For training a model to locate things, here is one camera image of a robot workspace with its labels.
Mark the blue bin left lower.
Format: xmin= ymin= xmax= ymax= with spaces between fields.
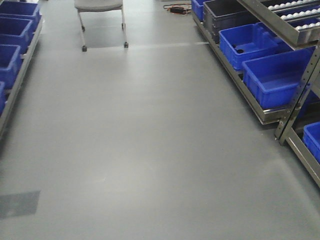
xmin=0 ymin=44 xmax=23 ymax=90

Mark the blue bin near right post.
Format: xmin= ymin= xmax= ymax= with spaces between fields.
xmin=242 ymin=48 xmax=313 ymax=110

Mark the dark navy plastic bin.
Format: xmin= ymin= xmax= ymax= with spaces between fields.
xmin=203 ymin=0 xmax=259 ymax=44

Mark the blue bin left upper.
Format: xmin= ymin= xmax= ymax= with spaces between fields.
xmin=0 ymin=0 xmax=41 ymax=25

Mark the blue bin with black part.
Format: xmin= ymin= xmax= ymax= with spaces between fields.
xmin=219 ymin=22 xmax=292 ymax=71

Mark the blue bin lower right corner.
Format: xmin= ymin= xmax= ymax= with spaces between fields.
xmin=302 ymin=121 xmax=320 ymax=163

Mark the blue bin left middle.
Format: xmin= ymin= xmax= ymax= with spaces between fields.
xmin=0 ymin=17 xmax=33 ymax=55

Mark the grey rolling chair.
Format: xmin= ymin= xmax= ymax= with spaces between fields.
xmin=74 ymin=0 xmax=130 ymax=53

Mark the orange black cable on floor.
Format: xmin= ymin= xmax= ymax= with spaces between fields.
xmin=163 ymin=3 xmax=193 ymax=16

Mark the right steel roller shelf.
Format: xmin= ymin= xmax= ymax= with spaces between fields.
xmin=190 ymin=0 xmax=320 ymax=183

